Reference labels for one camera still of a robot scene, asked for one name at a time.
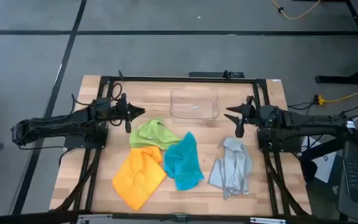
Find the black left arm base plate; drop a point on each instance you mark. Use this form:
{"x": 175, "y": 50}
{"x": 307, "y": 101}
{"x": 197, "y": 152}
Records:
{"x": 82, "y": 143}

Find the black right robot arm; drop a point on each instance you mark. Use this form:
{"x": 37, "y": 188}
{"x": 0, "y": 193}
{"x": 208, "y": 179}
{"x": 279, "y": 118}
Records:
{"x": 315, "y": 124}

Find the green microfiber towel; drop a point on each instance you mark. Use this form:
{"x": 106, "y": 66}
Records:
{"x": 154, "y": 135}

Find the grey microfiber towel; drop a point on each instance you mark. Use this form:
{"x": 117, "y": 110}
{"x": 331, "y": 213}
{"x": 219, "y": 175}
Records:
{"x": 232, "y": 168}

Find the clear plastic bin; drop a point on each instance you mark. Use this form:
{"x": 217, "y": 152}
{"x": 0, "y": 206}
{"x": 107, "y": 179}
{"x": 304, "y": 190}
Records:
{"x": 194, "y": 104}

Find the white paper sheet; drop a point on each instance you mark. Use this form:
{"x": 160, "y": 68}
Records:
{"x": 326, "y": 168}

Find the black desk leg frame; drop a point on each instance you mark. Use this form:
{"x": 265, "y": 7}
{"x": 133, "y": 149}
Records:
{"x": 337, "y": 80}

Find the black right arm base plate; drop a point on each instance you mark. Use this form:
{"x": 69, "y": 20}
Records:
{"x": 278, "y": 145}

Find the teal microfiber towel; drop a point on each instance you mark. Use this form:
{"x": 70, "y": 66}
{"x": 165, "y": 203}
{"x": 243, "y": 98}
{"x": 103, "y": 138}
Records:
{"x": 182, "y": 165}

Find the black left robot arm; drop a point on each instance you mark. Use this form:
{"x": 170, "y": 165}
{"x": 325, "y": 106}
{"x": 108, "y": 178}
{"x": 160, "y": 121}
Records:
{"x": 57, "y": 124}

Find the black aluminium table frame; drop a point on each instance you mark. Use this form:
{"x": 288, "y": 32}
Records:
{"x": 182, "y": 79}

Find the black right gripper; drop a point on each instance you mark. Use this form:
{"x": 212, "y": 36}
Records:
{"x": 252, "y": 115}

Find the orange microfiber towel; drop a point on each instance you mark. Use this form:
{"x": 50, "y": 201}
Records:
{"x": 138, "y": 180}

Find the silver aluminium extrusion bar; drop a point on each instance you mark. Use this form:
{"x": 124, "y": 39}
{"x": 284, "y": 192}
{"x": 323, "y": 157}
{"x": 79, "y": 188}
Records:
{"x": 95, "y": 220}

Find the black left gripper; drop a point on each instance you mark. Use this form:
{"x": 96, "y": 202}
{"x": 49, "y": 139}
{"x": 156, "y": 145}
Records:
{"x": 127, "y": 112}

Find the white corner sticker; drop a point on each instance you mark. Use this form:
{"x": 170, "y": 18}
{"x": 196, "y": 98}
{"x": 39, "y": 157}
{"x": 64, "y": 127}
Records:
{"x": 276, "y": 80}

